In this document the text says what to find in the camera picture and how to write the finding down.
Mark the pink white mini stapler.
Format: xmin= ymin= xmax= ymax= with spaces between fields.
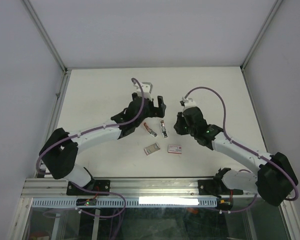
xmin=143 ymin=122 xmax=158 ymax=138

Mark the white staple remover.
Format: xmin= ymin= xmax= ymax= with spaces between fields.
xmin=160 ymin=119 xmax=168 ymax=139

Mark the red white staple box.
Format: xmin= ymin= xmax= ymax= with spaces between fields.
xmin=167 ymin=145 xmax=182 ymax=154

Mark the staple box tray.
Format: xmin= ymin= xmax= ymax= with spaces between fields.
xmin=144 ymin=143 xmax=161 ymax=156

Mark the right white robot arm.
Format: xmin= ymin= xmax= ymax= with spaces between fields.
xmin=173 ymin=106 xmax=299 ymax=207

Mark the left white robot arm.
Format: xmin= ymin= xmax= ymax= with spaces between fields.
xmin=39 ymin=93 xmax=166 ymax=195

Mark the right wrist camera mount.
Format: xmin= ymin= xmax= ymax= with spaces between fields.
xmin=180 ymin=96 xmax=197 ymax=110

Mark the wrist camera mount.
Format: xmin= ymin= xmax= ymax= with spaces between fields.
xmin=132 ymin=81 xmax=153 ymax=100
xmin=180 ymin=96 xmax=197 ymax=110

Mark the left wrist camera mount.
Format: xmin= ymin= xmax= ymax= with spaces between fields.
xmin=132 ymin=81 xmax=153 ymax=100

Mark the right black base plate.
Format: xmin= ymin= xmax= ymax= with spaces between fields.
xmin=197 ymin=179 xmax=222 ymax=198

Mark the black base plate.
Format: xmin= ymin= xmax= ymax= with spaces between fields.
xmin=197 ymin=179 xmax=222 ymax=198
xmin=66 ymin=179 xmax=111 ymax=196

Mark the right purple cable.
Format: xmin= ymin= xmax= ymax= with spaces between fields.
xmin=181 ymin=86 xmax=300 ymax=201

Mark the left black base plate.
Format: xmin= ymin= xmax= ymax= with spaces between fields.
xmin=66 ymin=179 xmax=111 ymax=196

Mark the white slotted cable duct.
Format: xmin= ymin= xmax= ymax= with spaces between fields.
xmin=32 ymin=196 xmax=217 ymax=209

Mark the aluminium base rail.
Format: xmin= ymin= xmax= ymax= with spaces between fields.
xmin=21 ymin=176 xmax=287 ymax=198

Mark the right aluminium frame post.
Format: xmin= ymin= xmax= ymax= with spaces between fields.
xmin=240 ymin=0 xmax=284 ymax=72

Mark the aluminium frame post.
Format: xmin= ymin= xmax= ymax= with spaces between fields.
xmin=240 ymin=0 xmax=284 ymax=72
xmin=20 ymin=0 xmax=71 ymax=76

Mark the left aluminium frame post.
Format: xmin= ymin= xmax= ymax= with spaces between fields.
xmin=20 ymin=0 xmax=71 ymax=76

